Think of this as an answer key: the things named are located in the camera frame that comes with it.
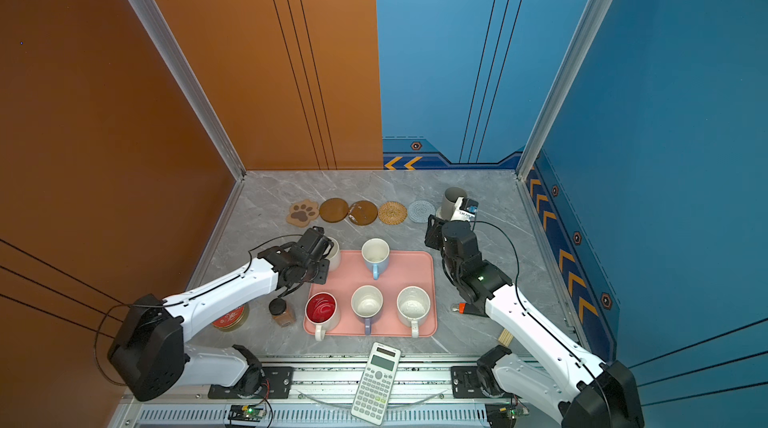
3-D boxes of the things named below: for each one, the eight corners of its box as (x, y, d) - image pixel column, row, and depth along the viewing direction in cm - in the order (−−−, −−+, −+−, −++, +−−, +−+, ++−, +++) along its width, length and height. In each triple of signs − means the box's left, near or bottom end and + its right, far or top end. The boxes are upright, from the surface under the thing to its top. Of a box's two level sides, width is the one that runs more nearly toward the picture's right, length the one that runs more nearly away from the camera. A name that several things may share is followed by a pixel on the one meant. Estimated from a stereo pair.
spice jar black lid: (277, 327, 84) (265, 315, 76) (281, 310, 87) (270, 297, 79) (293, 327, 84) (283, 315, 76) (297, 310, 87) (287, 297, 79)
